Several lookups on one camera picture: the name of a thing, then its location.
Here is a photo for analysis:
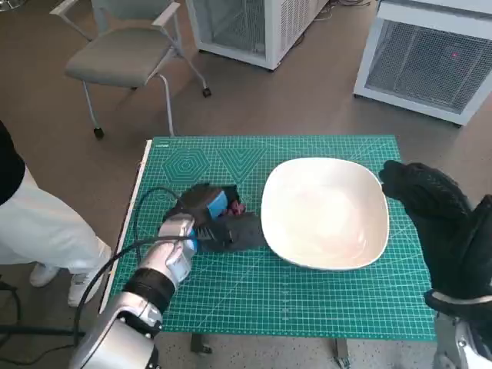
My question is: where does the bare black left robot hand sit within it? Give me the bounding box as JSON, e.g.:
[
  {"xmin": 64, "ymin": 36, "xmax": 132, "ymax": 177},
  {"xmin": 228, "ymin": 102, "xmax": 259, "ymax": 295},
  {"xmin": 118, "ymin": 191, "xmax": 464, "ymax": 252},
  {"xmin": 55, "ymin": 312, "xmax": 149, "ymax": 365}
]
[{"xmin": 168, "ymin": 183, "xmax": 243, "ymax": 228}]

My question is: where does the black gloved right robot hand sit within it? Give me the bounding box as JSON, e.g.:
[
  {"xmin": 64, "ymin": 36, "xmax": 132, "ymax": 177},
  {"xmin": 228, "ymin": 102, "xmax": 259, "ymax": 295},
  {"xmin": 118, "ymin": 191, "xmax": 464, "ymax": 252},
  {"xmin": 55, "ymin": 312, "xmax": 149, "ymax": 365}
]
[{"xmin": 378, "ymin": 159, "xmax": 492, "ymax": 301}]

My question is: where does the white square plate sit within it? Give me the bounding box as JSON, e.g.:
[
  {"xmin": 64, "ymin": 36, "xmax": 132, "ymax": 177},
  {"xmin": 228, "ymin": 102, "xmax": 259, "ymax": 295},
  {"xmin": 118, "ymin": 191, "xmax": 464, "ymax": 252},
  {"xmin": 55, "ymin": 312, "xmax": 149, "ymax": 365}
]
[{"xmin": 260, "ymin": 157, "xmax": 390, "ymax": 272}]

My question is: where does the green cutting mat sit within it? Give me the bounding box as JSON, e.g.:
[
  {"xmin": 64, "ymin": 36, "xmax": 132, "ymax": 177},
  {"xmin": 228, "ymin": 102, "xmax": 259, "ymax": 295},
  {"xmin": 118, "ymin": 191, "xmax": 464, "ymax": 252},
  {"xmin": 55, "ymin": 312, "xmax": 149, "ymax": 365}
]
[{"xmin": 100, "ymin": 134, "xmax": 437, "ymax": 342}]

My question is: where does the white mesh cabinet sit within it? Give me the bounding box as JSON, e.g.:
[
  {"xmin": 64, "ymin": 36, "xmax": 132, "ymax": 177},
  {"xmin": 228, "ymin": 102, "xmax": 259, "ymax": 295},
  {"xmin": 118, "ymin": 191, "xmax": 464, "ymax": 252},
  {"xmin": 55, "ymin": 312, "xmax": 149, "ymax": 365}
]
[
  {"xmin": 186, "ymin": 0, "xmax": 330, "ymax": 71},
  {"xmin": 353, "ymin": 0, "xmax": 492, "ymax": 128}
]

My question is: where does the grey chair with casters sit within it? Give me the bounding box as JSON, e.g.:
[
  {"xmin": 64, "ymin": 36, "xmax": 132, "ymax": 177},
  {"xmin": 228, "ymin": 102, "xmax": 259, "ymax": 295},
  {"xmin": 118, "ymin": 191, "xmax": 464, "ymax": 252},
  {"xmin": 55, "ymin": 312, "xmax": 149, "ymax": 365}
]
[{"xmin": 49, "ymin": 0, "xmax": 213, "ymax": 140}]

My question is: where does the black floor stand bar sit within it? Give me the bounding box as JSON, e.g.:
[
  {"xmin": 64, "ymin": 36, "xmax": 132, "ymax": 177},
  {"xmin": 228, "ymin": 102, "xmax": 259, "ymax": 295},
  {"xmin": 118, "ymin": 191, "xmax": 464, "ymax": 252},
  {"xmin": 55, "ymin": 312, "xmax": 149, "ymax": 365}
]
[{"xmin": 0, "ymin": 324, "xmax": 86, "ymax": 339}]

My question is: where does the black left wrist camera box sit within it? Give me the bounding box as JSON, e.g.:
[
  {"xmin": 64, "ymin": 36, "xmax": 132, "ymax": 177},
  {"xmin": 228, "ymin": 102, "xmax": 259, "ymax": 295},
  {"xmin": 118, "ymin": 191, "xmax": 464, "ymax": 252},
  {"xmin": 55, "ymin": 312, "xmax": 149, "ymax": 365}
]
[{"xmin": 198, "ymin": 213, "xmax": 266, "ymax": 253}]

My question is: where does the metal table leg bracket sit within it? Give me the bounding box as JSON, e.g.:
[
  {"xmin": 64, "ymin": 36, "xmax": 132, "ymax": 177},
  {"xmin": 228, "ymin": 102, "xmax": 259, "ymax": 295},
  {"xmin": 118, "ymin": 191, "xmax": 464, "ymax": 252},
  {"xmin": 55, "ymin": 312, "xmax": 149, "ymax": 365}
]
[
  {"xmin": 191, "ymin": 333, "xmax": 213, "ymax": 355},
  {"xmin": 333, "ymin": 340, "xmax": 351, "ymax": 369}
]

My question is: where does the thick black floor cable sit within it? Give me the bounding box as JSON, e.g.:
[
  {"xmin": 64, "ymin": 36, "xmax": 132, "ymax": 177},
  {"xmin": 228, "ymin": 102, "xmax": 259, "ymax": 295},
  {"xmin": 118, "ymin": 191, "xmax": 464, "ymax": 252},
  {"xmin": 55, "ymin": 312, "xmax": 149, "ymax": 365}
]
[{"xmin": 0, "ymin": 281, "xmax": 22, "ymax": 327}]

